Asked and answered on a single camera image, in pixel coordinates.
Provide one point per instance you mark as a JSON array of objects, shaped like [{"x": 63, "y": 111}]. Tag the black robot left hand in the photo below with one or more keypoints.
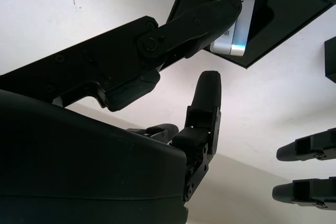
[{"x": 315, "y": 192}]

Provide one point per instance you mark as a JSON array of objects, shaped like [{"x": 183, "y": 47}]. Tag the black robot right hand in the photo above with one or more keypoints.
[{"x": 78, "y": 169}]

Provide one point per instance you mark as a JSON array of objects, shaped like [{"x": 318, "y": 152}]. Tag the silver depth camera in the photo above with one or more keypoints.
[{"x": 242, "y": 30}]

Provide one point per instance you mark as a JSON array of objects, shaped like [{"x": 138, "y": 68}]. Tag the black Intel RealSense box lid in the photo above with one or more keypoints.
[{"x": 331, "y": 58}]

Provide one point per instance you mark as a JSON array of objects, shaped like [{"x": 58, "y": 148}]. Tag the black camera box base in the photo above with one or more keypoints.
[{"x": 288, "y": 19}]

